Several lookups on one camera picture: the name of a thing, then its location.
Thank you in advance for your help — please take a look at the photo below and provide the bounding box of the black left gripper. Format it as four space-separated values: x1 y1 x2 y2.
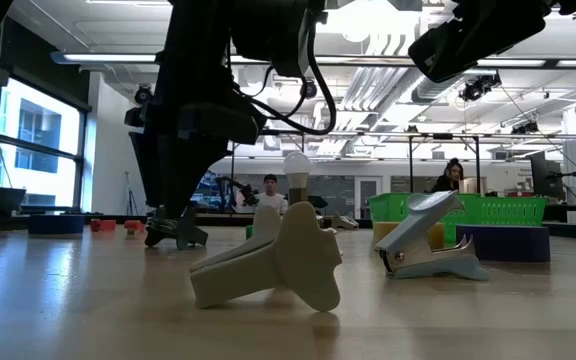
124 49 269 217

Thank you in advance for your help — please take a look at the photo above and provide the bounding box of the red stapler remover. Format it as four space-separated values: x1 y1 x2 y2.
89 218 118 233

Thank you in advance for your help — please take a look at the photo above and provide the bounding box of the blue tape roll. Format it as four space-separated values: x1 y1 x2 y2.
27 214 86 237

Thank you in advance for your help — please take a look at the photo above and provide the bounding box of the cream stapler remover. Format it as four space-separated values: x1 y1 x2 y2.
189 201 344 314

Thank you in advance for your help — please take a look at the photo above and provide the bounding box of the silver stapler remover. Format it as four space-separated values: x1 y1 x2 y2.
330 212 360 231

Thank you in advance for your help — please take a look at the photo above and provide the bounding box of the yellow tape roll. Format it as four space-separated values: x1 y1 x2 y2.
371 221 447 251

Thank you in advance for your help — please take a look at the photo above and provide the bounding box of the purple tape roll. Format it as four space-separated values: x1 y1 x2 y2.
455 224 552 264

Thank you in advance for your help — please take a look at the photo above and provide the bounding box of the light blue stapler remover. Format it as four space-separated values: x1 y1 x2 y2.
374 190 490 281

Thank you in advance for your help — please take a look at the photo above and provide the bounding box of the black ceiling spotlight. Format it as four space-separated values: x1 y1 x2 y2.
132 83 155 107

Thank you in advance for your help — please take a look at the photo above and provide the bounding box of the person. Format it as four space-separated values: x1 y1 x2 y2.
430 157 465 195
255 173 289 216

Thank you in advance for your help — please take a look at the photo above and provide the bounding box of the brass lamp with white bulb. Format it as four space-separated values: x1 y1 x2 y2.
281 151 314 207

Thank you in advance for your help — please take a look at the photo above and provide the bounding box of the ceiling light strip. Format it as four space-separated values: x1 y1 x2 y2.
50 49 169 66

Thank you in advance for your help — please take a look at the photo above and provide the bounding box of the black computer monitor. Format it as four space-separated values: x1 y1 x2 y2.
530 149 565 200

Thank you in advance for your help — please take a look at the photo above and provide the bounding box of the green plastic basket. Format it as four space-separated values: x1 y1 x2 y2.
366 192 484 245
477 196 549 227

